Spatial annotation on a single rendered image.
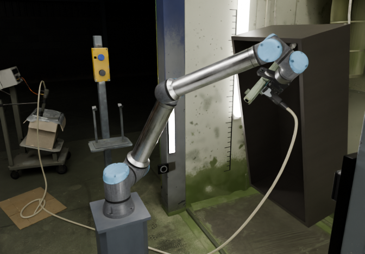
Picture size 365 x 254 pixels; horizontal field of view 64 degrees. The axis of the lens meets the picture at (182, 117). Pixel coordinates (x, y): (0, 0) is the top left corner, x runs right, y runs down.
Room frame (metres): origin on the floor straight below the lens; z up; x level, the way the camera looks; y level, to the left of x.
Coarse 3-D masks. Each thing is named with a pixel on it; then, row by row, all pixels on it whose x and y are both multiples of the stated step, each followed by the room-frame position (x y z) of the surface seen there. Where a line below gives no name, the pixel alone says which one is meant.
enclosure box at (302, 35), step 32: (256, 32) 1.97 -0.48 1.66; (288, 32) 1.74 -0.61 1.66; (320, 32) 1.55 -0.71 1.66; (320, 64) 1.55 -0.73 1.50; (288, 96) 2.11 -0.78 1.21; (320, 96) 1.57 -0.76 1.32; (256, 128) 2.15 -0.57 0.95; (288, 128) 2.15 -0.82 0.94; (320, 128) 1.58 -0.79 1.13; (256, 160) 2.16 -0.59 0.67; (288, 160) 2.20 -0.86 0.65; (320, 160) 1.60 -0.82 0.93; (288, 192) 1.97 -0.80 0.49; (320, 192) 1.62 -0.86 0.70
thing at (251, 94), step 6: (270, 66) 1.67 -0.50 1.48; (276, 66) 1.66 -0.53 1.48; (264, 78) 1.61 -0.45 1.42; (258, 84) 1.58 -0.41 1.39; (264, 84) 1.59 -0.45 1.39; (252, 90) 1.56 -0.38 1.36; (258, 90) 1.57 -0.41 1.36; (246, 96) 1.54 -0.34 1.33; (252, 96) 1.54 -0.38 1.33; (276, 96) 1.57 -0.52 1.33; (276, 102) 1.56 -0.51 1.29; (282, 102) 1.55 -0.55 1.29; (282, 108) 1.56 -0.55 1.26
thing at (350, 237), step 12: (360, 144) 0.51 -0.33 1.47; (360, 156) 0.51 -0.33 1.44; (360, 168) 0.50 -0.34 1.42; (360, 180) 0.50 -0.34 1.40; (360, 192) 0.50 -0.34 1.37; (360, 204) 0.49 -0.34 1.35; (348, 216) 0.51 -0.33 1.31; (360, 216) 0.49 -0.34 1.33; (348, 228) 0.51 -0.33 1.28; (360, 228) 0.48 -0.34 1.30; (348, 240) 0.50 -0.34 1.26; (360, 240) 0.48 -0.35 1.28; (348, 252) 0.50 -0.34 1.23; (360, 252) 0.48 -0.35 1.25
